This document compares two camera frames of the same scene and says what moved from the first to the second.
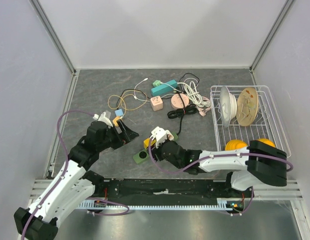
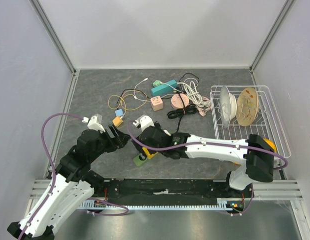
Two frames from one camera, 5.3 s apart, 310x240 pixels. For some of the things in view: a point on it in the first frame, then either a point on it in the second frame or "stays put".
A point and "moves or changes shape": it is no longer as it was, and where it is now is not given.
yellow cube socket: x=146 y=142 moves or changes shape
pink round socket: x=177 y=103 stays put
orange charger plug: x=116 y=118 stays put
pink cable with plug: x=207 y=103 stays put
